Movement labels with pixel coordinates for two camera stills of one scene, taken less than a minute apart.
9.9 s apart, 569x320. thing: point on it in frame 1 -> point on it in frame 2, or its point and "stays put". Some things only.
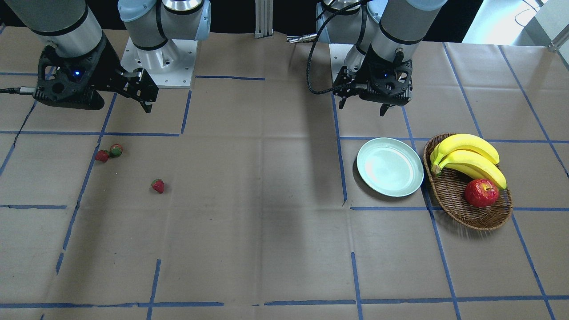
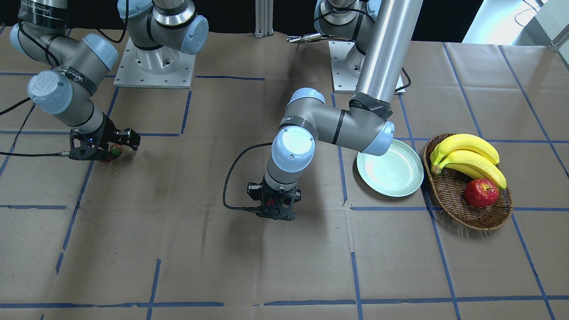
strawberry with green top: [116, 150] stays put
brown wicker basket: [448, 188] stays put
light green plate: [390, 167] stays put
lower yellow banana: [470, 163] stays put
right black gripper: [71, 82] -> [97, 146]
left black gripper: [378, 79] -> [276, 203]
